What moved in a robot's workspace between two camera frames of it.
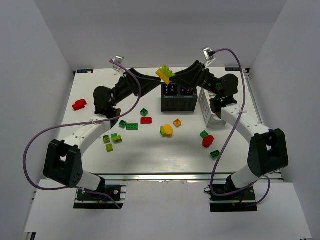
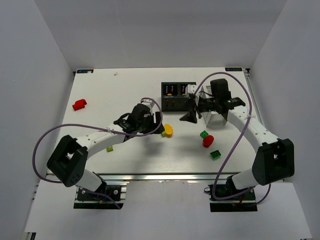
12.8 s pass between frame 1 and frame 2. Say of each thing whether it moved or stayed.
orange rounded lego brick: stayed
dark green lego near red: stayed
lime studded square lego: stayed
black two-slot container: stayed
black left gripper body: moved
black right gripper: moved
